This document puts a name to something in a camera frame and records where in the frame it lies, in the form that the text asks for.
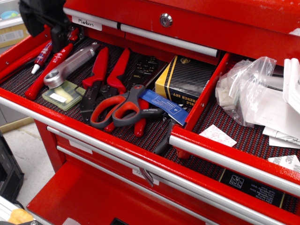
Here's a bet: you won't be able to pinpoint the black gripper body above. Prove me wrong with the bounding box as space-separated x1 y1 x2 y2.
19 0 70 27

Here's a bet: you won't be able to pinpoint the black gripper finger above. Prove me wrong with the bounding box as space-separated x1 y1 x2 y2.
50 23 70 53
19 4 45 37

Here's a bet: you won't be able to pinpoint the red glue tube white cap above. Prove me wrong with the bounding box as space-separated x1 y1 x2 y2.
30 40 53 75

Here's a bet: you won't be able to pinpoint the cardboard box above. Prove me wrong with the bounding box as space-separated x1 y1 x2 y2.
0 24 29 48

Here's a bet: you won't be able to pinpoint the white markers label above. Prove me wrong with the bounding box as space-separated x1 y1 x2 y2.
72 16 102 31

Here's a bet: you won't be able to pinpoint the silver utility knife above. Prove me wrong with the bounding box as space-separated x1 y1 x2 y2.
44 42 100 89

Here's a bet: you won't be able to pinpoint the green clear plastic case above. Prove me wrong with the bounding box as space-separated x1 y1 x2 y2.
42 81 85 111

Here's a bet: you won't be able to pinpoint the black multi crimper tool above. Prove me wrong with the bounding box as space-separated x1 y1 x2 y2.
127 56 168 91

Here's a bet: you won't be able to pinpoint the red grey scissors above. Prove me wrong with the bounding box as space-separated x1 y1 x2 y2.
90 84 163 129

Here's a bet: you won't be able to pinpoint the silver cabinet lock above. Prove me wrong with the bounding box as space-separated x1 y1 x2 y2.
159 13 173 27

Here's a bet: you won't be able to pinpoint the red tool chest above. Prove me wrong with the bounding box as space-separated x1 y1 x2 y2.
0 0 300 225

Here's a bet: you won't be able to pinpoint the black yellow wrench set box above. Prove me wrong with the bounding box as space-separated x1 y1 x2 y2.
155 55 215 107

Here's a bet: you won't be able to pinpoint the blue plastic pouch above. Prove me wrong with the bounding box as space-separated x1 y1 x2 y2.
140 89 188 126

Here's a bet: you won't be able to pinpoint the black equipment box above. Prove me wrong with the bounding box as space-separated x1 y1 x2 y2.
0 133 24 202

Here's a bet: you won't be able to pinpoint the clear plastic bag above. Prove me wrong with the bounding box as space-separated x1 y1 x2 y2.
215 57 284 127

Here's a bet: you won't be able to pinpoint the white papers stack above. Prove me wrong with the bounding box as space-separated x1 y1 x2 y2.
250 58 300 145

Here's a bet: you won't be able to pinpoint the black drill bit case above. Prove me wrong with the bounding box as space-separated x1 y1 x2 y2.
219 169 285 208

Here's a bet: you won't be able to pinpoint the white 3M adhesive pad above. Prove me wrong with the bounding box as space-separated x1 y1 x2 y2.
268 155 300 173

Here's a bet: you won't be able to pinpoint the red handled wire stripper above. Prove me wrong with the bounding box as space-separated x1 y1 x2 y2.
24 22 85 101

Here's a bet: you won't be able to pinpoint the red handled crimping tool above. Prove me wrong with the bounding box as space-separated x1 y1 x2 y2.
79 47 130 124

